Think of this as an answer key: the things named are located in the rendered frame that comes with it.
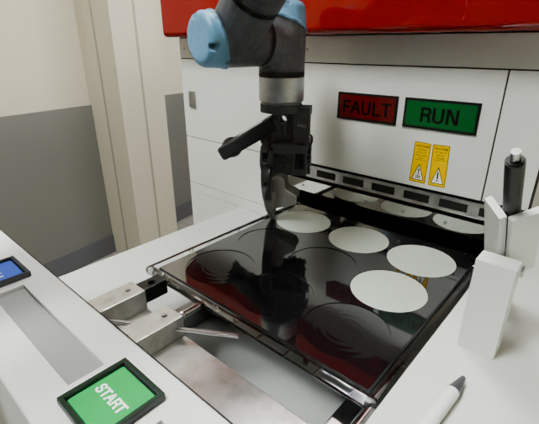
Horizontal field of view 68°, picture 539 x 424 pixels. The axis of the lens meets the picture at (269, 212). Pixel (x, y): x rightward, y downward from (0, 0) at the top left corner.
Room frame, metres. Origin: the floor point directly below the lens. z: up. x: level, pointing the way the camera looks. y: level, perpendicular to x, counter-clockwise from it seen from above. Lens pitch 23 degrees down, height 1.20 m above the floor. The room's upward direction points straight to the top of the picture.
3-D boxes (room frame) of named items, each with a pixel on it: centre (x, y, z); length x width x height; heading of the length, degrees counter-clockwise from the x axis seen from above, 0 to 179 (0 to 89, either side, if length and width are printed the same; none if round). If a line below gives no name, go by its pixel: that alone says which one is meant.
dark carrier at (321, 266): (0.53, -0.08, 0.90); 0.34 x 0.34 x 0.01; 48
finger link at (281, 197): (0.68, -0.02, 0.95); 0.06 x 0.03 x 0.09; 78
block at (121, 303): (0.43, 0.20, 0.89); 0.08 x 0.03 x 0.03; 138
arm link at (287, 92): (0.70, -0.02, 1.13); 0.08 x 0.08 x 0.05
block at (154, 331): (0.37, 0.14, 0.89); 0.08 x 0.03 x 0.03; 138
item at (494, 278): (0.29, -0.19, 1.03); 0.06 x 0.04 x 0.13; 138
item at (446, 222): (0.70, -0.21, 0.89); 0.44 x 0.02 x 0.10; 48
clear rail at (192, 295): (0.40, 0.04, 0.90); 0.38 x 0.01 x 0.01; 48
